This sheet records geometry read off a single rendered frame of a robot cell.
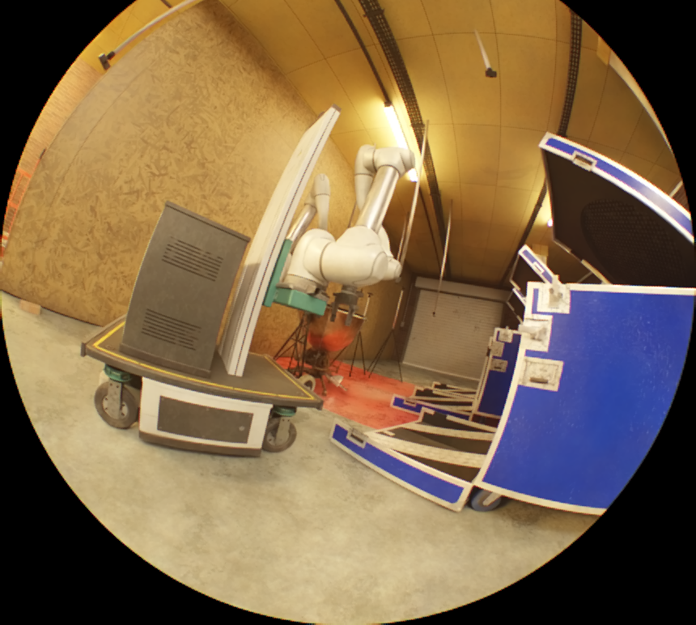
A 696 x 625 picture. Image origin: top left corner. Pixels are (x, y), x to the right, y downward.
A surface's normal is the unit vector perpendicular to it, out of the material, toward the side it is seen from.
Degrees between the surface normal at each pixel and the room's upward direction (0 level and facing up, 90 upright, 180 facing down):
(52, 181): 90
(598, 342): 90
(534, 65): 180
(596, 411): 90
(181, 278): 90
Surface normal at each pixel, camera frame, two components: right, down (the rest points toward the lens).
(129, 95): 0.87, 0.15
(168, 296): 0.60, 0.00
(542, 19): -0.27, 0.94
